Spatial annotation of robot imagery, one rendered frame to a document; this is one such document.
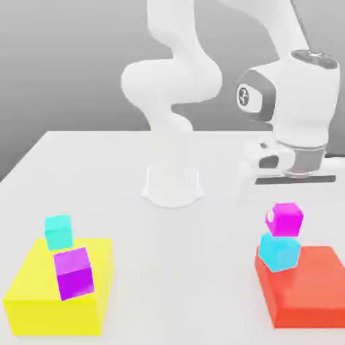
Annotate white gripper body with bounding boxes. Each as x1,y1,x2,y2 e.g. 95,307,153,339
238,172,341,205

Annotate small magenta cube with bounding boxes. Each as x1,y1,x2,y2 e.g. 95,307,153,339
265,202,305,239

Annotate small cyan cube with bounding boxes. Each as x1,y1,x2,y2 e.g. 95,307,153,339
257,232,302,273

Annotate small purple cube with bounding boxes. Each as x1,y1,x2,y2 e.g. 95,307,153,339
53,246,95,302

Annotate small turquoise cube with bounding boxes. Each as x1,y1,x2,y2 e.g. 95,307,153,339
44,214,74,252

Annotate large red box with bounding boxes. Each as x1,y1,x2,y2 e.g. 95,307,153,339
254,245,345,330

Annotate large yellow box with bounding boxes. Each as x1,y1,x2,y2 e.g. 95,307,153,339
2,237,114,337

